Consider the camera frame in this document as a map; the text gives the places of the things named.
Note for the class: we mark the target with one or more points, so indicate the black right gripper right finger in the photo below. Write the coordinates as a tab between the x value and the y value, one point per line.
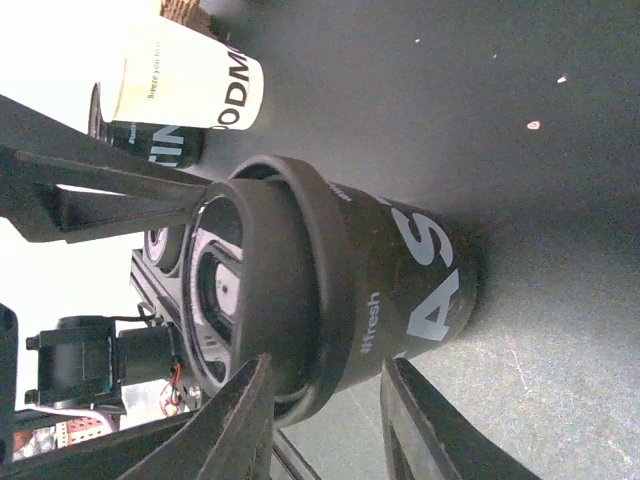
426	437

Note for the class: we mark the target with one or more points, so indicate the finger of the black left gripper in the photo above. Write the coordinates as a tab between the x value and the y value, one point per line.
59	184
107	457

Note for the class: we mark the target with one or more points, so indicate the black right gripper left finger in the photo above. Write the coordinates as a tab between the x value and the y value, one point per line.
229	437

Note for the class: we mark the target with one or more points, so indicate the single black lid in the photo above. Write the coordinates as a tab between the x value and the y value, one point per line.
414	281

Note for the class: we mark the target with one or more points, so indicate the white paper coffee cup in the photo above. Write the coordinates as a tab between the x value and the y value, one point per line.
158	71

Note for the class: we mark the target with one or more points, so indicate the stack of black lids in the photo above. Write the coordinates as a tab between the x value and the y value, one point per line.
162	248

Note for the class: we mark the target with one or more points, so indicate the brown cardboard cup carrier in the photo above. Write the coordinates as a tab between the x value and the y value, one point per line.
184	12

